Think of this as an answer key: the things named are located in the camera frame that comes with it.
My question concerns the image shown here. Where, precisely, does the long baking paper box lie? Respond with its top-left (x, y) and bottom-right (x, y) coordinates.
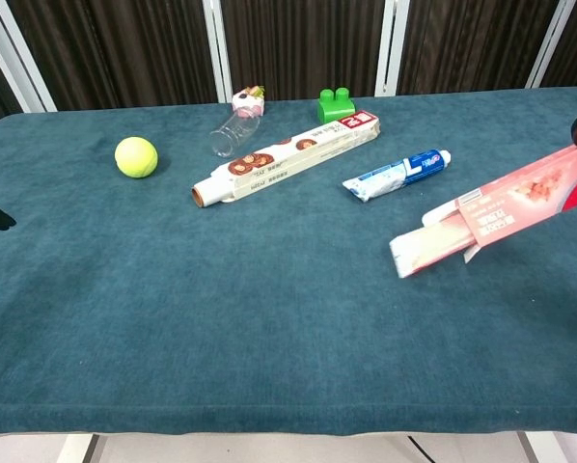
top-left (194, 114), bottom-right (381, 204)

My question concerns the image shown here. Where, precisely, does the white table leg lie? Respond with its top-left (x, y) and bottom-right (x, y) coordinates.
top-left (516, 431), bottom-right (568, 463)
top-left (55, 433), bottom-right (100, 463)

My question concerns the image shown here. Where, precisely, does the blue white toothpaste tube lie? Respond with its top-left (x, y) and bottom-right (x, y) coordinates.
top-left (342, 149), bottom-right (453, 204)

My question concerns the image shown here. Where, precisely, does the teal table cloth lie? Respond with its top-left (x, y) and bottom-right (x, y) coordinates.
top-left (0, 85), bottom-right (577, 438)

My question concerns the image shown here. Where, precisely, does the green building block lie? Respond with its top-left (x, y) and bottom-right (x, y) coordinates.
top-left (316, 87), bottom-right (357, 123)

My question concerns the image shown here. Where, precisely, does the white partition post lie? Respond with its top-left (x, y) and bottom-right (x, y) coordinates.
top-left (524, 0), bottom-right (577, 90)
top-left (374, 0), bottom-right (408, 97)
top-left (202, 0), bottom-right (234, 104)
top-left (0, 0), bottom-right (58, 114)

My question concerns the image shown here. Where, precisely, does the pink cupcake toy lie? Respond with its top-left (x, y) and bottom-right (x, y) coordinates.
top-left (232, 85), bottom-right (266, 119)

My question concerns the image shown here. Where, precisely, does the yellow tennis ball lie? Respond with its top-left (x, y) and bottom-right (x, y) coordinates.
top-left (114, 136), bottom-right (159, 179)

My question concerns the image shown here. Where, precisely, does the white pink toothpaste tube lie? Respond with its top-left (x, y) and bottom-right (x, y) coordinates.
top-left (389, 211), bottom-right (478, 280)

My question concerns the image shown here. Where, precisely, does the pink toothpaste box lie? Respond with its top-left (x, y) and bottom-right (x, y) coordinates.
top-left (421, 143), bottom-right (577, 265)

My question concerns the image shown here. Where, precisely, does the clear plastic cup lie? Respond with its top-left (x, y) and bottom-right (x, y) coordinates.
top-left (208, 111), bottom-right (261, 159)

